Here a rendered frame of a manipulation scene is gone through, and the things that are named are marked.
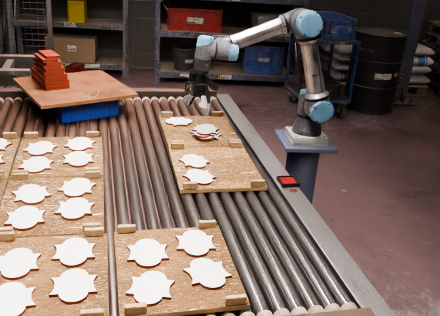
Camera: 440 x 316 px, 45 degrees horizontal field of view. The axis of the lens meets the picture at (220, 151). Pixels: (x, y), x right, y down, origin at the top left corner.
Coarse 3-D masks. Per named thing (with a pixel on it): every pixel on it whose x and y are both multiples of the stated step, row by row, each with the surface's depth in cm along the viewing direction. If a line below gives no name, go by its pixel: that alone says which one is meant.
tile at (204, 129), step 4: (204, 124) 257; (208, 124) 258; (196, 128) 252; (200, 128) 252; (204, 128) 252; (208, 128) 253; (212, 128) 253; (216, 128) 254; (196, 132) 249; (200, 132) 247; (204, 132) 248; (208, 132) 248; (212, 132) 249
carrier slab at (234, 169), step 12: (180, 156) 230; (204, 156) 232; (216, 156) 233; (228, 156) 234; (240, 156) 235; (180, 168) 219; (192, 168) 220; (204, 168) 221; (216, 168) 222; (228, 168) 222; (240, 168) 223; (252, 168) 224; (180, 180) 209; (216, 180) 211; (228, 180) 212; (240, 180) 213; (180, 192) 202; (192, 192) 203
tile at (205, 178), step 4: (188, 172) 214; (192, 172) 214; (196, 172) 215; (200, 172) 215; (204, 172) 215; (184, 176) 211; (188, 176) 211; (192, 176) 211; (196, 176) 211; (200, 176) 212; (204, 176) 212; (208, 176) 212; (212, 176) 212; (192, 180) 208; (196, 180) 208; (200, 180) 208; (204, 180) 209; (208, 180) 209; (212, 180) 209; (200, 184) 207; (204, 184) 206; (208, 184) 207
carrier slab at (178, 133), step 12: (192, 120) 273; (204, 120) 274; (216, 120) 275; (168, 132) 255; (180, 132) 256; (228, 132) 261; (168, 144) 242; (192, 144) 244; (204, 144) 245; (216, 144) 246; (228, 144) 247
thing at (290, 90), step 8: (320, 40) 538; (328, 40) 540; (336, 40) 543; (344, 40) 546; (352, 40) 549; (288, 56) 595; (288, 64) 599; (328, 64) 613; (288, 72) 602; (328, 72) 614; (352, 72) 557; (352, 80) 560; (288, 88) 599; (296, 88) 594; (352, 88) 564; (288, 96) 608; (296, 96) 577; (344, 96) 579; (296, 104) 611; (344, 104) 576; (336, 112) 585; (344, 112) 572
